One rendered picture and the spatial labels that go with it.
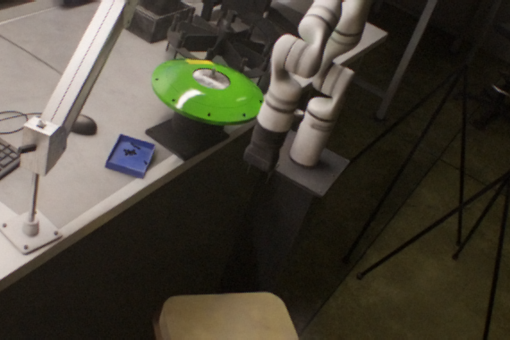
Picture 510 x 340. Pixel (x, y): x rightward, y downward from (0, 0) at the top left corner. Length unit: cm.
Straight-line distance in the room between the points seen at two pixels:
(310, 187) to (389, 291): 123
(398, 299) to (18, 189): 194
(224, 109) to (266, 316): 57
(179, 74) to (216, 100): 13
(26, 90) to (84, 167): 35
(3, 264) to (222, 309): 65
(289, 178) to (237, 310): 41
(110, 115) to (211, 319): 62
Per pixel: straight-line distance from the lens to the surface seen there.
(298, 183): 190
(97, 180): 160
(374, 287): 301
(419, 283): 317
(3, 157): 160
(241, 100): 172
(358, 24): 165
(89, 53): 135
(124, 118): 183
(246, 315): 179
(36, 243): 141
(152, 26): 221
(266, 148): 145
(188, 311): 175
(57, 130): 127
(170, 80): 172
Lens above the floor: 193
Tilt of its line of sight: 35 degrees down
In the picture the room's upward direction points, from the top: 19 degrees clockwise
